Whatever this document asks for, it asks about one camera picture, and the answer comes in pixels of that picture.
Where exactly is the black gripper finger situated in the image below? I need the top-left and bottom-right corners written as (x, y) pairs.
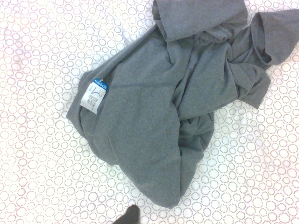
top-left (116, 204), bottom-right (143, 224)

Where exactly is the grey fleece garment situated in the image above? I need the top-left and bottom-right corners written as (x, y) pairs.
top-left (66, 0), bottom-right (299, 210)

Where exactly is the white circle-patterned bedspread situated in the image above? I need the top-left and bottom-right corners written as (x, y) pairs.
top-left (0, 0), bottom-right (299, 224)

